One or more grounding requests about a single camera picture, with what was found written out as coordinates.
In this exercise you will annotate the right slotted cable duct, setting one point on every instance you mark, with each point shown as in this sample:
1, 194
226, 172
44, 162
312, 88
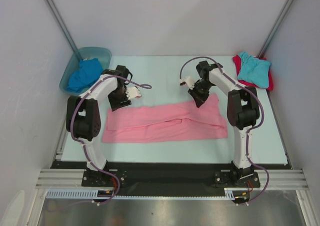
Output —
238, 193

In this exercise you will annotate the aluminium corner post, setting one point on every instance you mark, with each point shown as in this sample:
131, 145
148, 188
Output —
61, 23
275, 28

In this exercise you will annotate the right aluminium corner post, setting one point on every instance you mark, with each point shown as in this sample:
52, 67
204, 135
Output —
275, 28

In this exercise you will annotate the red folded t shirt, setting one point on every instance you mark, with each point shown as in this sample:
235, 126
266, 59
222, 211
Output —
237, 62

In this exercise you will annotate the slotted cable duct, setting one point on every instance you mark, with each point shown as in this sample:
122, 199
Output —
79, 193
238, 193

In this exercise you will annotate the left slotted cable duct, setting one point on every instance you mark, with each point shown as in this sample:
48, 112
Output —
79, 193

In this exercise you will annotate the teal folded t shirt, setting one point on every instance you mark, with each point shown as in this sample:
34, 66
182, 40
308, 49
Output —
254, 70

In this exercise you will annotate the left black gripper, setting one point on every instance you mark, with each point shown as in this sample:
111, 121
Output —
116, 104

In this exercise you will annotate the pink t shirt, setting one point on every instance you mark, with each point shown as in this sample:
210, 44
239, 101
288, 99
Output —
172, 122

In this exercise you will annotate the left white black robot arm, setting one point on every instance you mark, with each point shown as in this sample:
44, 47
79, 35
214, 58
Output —
83, 119

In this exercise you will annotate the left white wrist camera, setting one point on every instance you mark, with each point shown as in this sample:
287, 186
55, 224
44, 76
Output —
133, 93

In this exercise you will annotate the left aluminium corner post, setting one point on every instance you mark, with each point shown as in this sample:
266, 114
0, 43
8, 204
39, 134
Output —
61, 23

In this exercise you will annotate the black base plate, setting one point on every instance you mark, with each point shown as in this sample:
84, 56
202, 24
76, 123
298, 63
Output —
164, 179

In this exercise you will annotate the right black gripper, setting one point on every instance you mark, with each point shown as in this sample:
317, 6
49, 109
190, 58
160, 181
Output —
198, 93

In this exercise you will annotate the blue crumpled t shirt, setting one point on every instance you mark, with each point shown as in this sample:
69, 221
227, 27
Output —
88, 73

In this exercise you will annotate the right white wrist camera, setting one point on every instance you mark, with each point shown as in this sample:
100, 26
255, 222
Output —
187, 81

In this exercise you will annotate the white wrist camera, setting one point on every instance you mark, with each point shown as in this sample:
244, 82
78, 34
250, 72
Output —
187, 81
133, 93

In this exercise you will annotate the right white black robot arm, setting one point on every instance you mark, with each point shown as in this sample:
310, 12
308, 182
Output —
243, 111

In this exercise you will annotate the front aluminium rail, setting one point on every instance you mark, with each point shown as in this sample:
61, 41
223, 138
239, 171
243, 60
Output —
287, 179

